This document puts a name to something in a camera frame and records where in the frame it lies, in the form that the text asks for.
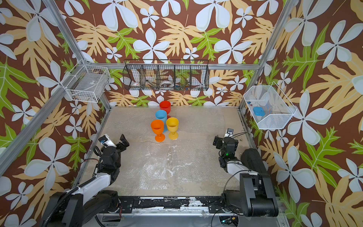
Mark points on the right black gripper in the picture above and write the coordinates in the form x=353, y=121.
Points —
x=220, y=141

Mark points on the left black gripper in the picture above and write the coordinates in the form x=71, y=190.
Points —
x=124, y=142

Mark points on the yellow wine glass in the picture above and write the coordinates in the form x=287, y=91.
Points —
x=172, y=124

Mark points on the orange wine glass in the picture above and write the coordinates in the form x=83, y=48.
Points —
x=158, y=129

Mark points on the blue wine glass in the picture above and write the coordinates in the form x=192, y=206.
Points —
x=162, y=115

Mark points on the red wine glass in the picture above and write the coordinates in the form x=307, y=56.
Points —
x=166, y=106

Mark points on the bubble yellow glass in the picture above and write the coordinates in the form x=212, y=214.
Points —
x=196, y=160

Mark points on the bubble blue glass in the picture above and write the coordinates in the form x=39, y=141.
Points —
x=146, y=166

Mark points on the bubble orange glass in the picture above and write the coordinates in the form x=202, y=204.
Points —
x=202, y=120

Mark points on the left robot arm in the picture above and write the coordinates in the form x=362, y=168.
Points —
x=79, y=205

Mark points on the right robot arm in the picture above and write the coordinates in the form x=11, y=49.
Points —
x=256, y=196

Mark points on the blue object in basket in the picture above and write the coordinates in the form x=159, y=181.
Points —
x=259, y=111

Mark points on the white tape roll in basket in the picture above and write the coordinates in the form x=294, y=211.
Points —
x=166, y=84

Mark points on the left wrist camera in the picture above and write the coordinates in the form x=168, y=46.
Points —
x=106, y=141

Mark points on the black mounting rail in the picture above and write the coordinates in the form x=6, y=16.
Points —
x=202, y=204

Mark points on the white wire basket left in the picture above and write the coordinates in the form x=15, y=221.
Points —
x=87, y=83

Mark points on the black wire basket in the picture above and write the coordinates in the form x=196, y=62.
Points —
x=186, y=75

